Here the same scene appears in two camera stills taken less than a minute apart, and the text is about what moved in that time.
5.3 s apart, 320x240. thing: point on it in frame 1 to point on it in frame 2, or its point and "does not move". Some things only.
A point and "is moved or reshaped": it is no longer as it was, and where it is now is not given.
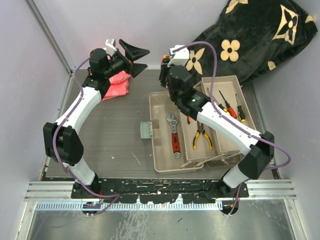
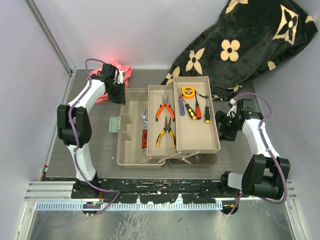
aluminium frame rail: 46,191 does not move
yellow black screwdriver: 224,109 is moved or reshaped
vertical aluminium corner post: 40,11 does not move
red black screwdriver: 231,111 is moved or reshaped
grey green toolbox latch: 146,129 to 114,124
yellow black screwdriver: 240,110 is moved or reshaped
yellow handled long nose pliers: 201,129 to 167,127
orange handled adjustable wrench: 175,139 to 145,133
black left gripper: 135,68 to 119,98
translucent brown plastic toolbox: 180,144 is moved or reshaped
